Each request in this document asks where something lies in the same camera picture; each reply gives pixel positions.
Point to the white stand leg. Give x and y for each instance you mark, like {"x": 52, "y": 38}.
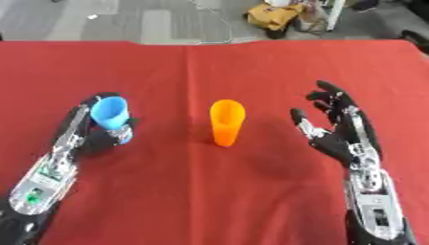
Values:
{"x": 335, "y": 14}

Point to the yellow bag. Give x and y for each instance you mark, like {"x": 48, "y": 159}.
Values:
{"x": 273, "y": 16}

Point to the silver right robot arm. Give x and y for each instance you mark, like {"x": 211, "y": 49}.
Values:
{"x": 375, "y": 204}

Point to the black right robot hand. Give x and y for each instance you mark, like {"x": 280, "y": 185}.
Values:
{"x": 334, "y": 143}

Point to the orange plastic cup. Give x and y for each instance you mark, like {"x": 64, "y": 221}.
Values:
{"x": 227, "y": 122}

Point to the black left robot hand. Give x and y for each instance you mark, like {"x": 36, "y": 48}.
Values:
{"x": 92, "y": 140}

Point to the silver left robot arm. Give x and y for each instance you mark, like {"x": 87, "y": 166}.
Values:
{"x": 42, "y": 188}

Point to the blue plastic cup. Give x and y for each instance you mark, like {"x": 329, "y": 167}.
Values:
{"x": 111, "y": 115}

